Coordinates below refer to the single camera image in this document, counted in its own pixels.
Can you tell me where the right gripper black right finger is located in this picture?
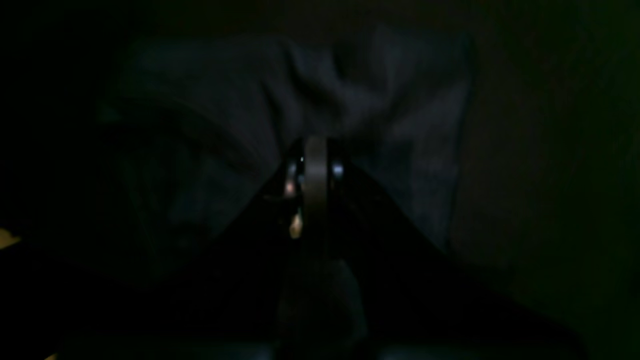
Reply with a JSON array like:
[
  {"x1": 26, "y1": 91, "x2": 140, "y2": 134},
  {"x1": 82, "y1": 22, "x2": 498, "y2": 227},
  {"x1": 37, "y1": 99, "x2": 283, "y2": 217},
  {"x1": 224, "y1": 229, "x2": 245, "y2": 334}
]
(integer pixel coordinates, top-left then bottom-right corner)
[{"x1": 327, "y1": 139, "x2": 551, "y2": 341}]

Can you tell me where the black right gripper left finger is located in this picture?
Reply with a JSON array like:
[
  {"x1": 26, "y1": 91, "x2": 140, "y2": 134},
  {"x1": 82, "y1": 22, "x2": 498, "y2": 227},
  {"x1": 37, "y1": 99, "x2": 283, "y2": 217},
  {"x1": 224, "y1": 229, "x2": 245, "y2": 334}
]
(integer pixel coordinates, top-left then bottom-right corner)
[{"x1": 190, "y1": 139, "x2": 303, "y2": 331}]

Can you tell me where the dark blue-grey T-shirt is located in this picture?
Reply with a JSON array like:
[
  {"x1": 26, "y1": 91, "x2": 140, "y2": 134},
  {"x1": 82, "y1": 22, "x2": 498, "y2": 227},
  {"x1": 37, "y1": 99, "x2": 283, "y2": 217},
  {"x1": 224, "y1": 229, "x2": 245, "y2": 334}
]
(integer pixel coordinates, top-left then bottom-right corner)
[{"x1": 93, "y1": 26, "x2": 475, "y2": 276}]

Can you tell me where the black table cloth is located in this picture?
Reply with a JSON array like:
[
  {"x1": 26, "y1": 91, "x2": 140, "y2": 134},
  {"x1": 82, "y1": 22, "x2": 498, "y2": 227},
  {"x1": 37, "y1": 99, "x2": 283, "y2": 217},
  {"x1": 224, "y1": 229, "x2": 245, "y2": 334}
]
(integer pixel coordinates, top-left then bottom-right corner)
[{"x1": 1, "y1": 0, "x2": 639, "y2": 360}]

